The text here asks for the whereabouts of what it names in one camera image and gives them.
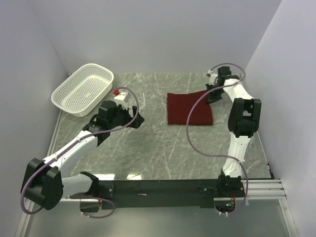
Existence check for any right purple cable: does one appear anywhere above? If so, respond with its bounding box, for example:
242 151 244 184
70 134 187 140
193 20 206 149
185 63 248 219

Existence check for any aluminium extrusion rail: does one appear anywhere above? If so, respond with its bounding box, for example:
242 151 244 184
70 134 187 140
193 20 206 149
214 179 287 200

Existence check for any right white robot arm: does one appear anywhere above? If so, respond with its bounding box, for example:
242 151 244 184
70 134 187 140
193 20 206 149
206 66 262 197

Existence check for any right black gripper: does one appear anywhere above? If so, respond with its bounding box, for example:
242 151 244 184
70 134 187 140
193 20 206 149
206 83 226 105

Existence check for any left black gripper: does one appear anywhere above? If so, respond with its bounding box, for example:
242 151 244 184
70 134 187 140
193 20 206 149
108 103 144 129

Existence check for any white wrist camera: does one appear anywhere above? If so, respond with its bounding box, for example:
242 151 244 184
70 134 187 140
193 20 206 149
207 70 218 85
114 89 130 110

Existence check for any purple cable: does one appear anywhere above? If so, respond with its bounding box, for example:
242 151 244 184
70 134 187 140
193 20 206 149
20 86 140 219
185 63 248 219

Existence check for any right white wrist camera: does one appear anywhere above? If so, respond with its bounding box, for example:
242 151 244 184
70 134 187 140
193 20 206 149
207 70 218 85

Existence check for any dark red t shirt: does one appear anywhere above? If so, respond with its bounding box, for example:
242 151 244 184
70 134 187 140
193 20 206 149
167 90 213 126

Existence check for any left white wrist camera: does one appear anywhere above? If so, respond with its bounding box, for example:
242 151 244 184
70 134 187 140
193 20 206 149
114 89 130 110

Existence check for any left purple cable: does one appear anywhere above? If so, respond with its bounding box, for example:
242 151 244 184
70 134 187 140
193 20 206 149
20 86 140 219

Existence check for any white perforated plastic basket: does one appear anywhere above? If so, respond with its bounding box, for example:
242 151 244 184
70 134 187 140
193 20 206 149
51 63 114 117

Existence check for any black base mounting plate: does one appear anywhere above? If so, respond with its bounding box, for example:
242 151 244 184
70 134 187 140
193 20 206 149
99 178 245 208

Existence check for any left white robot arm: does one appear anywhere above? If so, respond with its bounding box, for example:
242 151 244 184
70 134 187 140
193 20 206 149
20 100 144 214

